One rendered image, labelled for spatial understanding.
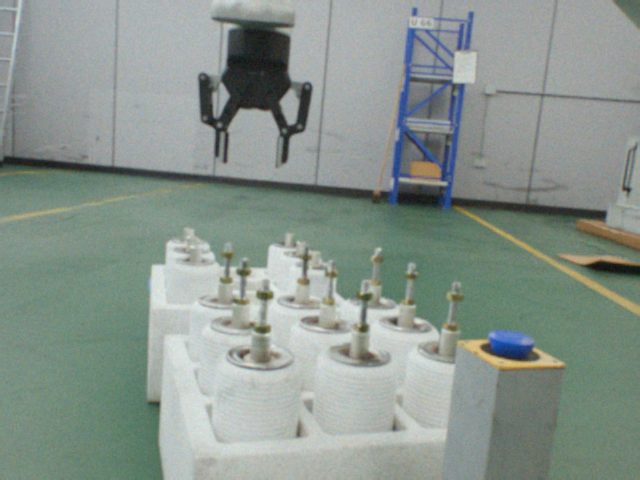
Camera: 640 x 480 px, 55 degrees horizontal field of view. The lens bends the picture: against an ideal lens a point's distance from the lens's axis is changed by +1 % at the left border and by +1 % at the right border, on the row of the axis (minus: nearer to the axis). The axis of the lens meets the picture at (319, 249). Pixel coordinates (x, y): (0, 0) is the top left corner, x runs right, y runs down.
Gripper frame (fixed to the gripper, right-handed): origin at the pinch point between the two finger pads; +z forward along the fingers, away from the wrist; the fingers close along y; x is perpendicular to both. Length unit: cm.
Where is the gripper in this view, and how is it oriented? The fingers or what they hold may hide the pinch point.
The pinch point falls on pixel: (251, 155)
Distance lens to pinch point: 76.8
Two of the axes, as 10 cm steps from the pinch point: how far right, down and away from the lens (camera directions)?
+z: -0.9, 9.8, 1.6
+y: -10.0, -0.9, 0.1
